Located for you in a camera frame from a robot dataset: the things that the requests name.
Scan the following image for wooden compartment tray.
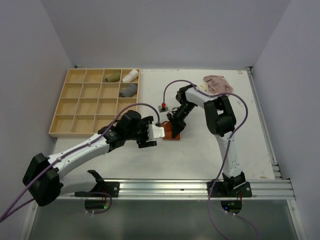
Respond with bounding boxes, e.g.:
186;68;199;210
49;68;141;138

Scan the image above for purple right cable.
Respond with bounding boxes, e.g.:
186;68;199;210
162;79;258;240

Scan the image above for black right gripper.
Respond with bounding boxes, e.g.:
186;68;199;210
166;101;196;137

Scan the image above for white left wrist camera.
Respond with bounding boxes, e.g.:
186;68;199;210
147;124;165;140

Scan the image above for olive rolled underwear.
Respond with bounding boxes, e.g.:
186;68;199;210
104;72;121;83

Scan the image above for pink underwear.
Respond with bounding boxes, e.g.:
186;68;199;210
203;75;233;95

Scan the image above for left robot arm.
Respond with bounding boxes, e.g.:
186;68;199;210
22;110;165;207

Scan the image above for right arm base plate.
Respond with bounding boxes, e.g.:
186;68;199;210
210;180;253;198

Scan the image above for grey rolled underwear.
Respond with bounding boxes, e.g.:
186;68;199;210
119;83;138;98

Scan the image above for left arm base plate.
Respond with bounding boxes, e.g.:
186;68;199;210
74;180;120;198

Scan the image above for aluminium mounting rail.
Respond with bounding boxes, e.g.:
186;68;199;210
59;175;295;200

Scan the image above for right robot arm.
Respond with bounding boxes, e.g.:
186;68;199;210
164;84;249;197

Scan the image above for orange and cream underwear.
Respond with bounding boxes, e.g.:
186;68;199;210
161;121;181;141

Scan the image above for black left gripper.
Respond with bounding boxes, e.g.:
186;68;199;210
125;116;157;148

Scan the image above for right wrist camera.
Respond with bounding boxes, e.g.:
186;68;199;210
158;102;169;113

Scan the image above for white rolled underwear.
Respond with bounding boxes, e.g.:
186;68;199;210
122;69;139;83

